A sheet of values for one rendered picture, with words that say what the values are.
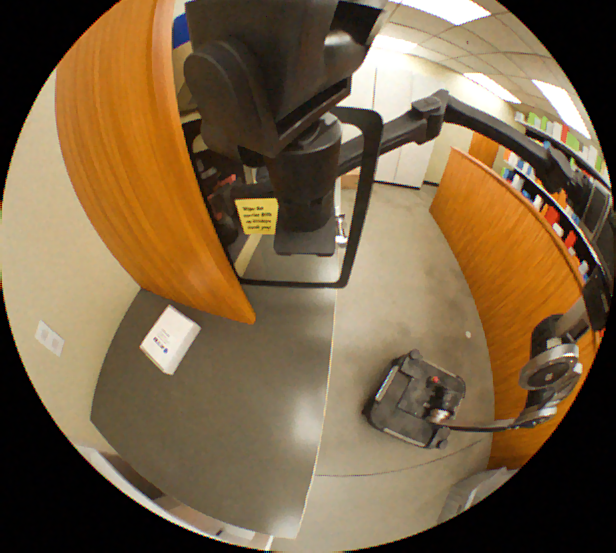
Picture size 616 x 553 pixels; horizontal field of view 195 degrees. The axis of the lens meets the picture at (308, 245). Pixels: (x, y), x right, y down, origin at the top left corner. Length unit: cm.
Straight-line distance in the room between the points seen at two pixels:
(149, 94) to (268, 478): 63
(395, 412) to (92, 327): 144
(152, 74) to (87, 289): 64
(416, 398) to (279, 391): 98
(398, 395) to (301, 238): 118
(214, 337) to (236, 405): 18
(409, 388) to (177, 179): 132
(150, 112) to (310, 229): 21
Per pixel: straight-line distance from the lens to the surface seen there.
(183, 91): 31
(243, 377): 48
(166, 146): 22
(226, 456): 52
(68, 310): 74
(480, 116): 53
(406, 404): 127
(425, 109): 44
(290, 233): 19
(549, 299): 182
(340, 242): 28
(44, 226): 69
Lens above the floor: 139
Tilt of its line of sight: 44 degrees down
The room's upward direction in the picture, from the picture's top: straight up
